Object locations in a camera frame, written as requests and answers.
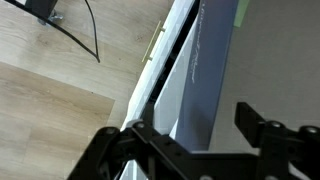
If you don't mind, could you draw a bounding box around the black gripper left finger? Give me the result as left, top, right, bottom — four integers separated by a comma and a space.
66, 102, 195, 180

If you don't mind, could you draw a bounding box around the black cart leg with caster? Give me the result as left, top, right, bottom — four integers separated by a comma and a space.
4, 0, 64, 26

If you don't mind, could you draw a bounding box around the metal drawer handle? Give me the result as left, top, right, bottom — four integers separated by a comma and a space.
141, 20, 167, 63

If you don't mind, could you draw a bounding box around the grey box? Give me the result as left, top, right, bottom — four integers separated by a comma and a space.
174, 0, 320, 153

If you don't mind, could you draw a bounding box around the black floor cable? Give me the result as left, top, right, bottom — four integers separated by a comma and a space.
83, 0, 102, 64

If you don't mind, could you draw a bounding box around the white shelf cabinet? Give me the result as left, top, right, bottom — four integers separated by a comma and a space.
119, 0, 201, 180

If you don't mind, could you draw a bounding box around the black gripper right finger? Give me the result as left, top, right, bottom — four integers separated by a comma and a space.
234, 101, 320, 180

